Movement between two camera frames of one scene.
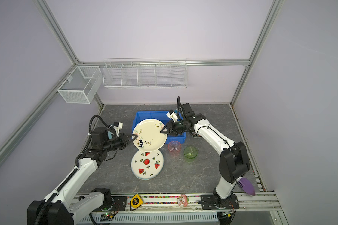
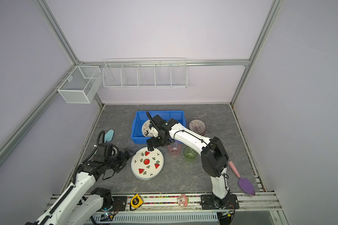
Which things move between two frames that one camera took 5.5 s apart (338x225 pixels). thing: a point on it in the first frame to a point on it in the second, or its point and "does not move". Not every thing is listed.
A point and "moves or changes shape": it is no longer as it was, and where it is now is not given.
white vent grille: [180, 216] does not move
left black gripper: [124, 140] to [123, 158]
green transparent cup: [190, 153] does not move
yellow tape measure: [136, 202] does not move
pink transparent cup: [174, 147] does not move
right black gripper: [169, 124] to [153, 139]
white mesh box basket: [81, 85] does not move
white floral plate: [149, 138] moves or changes shape
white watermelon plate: [147, 165] does not move
